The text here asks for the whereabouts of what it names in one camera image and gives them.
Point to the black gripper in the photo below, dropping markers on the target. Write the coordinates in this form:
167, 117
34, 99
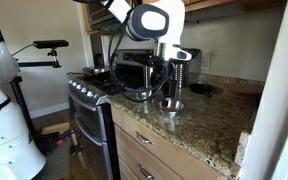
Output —
170, 75

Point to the chickpeas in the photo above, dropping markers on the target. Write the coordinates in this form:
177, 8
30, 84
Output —
170, 109

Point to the steel bowl holding chickpeas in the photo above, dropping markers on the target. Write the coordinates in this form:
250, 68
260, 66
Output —
170, 113

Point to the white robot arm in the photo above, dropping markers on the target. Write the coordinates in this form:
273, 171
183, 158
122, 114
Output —
4, 133

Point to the wooden drawer cabinet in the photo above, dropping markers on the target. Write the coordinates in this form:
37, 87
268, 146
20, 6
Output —
170, 156

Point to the pan on stove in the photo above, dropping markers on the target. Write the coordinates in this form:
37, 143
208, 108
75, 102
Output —
95, 71

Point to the stainless steel gas stove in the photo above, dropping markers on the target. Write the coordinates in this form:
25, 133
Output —
90, 126

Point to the steel range hood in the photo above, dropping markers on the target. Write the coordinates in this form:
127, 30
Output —
99, 16

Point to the wooden board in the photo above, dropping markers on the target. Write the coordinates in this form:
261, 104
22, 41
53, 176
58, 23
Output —
55, 128

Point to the black orange clamp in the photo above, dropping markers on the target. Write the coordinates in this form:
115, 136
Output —
55, 136

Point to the perforated grey robot table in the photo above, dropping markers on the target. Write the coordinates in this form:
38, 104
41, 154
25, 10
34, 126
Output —
55, 163

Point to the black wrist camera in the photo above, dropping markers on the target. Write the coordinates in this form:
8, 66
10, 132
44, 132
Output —
147, 60

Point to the white wall outlet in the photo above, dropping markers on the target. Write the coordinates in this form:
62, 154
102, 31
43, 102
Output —
205, 61

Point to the black stereo camera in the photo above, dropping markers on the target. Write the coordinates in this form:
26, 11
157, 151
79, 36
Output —
50, 44

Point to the black camera stand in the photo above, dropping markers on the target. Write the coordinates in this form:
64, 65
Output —
34, 64

